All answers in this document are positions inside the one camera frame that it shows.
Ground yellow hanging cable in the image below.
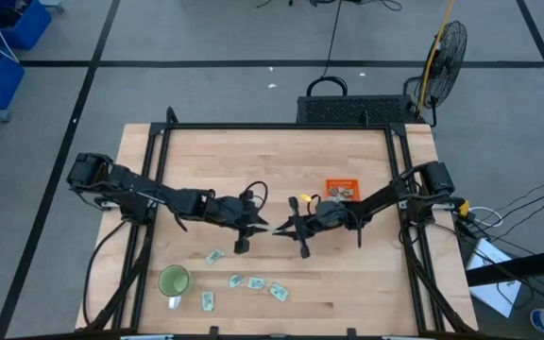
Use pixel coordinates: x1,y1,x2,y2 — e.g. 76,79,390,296
416,0,457,113

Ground black computer case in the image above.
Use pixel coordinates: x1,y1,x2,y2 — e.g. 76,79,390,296
296,93,418,127

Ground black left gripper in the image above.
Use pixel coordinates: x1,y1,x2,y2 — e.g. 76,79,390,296
204,188,272,256

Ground white paper box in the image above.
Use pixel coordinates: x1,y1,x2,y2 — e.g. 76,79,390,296
467,237,523,319

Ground black metal beam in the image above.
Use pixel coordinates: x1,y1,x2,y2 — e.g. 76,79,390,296
465,245,544,287

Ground black looped cable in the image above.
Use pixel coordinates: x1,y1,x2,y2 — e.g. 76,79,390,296
305,76,349,98

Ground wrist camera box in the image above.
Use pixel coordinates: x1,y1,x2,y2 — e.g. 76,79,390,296
321,201,345,222
218,196,245,217

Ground black floor fan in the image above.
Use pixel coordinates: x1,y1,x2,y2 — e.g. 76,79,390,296
403,20,469,128

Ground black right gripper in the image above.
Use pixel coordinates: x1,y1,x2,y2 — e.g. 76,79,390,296
276,195,349,261

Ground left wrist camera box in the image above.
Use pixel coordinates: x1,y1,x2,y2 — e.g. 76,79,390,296
218,196,245,217

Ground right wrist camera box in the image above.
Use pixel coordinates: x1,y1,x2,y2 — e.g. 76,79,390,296
321,201,345,222

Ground black floor cable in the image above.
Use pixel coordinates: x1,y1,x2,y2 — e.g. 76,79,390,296
321,0,344,79

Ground black metal table frame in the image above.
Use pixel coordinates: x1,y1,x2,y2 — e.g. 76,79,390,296
76,106,479,337

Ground green plastic cup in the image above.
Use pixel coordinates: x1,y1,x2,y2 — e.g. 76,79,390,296
157,263,195,311

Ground orange plastic basket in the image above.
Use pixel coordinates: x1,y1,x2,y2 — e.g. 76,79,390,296
324,178,362,203

